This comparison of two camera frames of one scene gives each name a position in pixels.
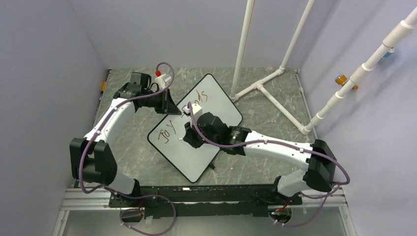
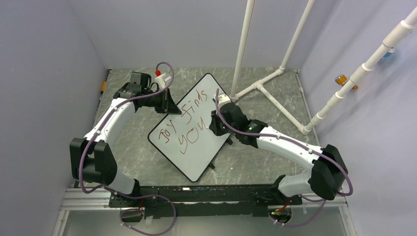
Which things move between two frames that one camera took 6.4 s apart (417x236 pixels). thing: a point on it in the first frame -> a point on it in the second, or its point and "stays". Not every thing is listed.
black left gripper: x=167 y=105 stays
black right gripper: x=190 y=136 -> x=214 y=125
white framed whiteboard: x=167 y=136 stays
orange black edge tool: x=103 y=87 stays
